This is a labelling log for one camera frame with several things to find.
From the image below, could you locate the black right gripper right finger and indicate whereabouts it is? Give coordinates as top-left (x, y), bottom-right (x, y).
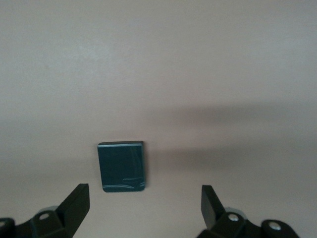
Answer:
top-left (195, 184), bottom-right (301, 238)

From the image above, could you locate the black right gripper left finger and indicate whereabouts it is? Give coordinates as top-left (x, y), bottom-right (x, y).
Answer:
top-left (0, 183), bottom-right (90, 238)

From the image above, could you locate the black phone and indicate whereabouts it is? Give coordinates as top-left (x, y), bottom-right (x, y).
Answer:
top-left (96, 141), bottom-right (146, 194)

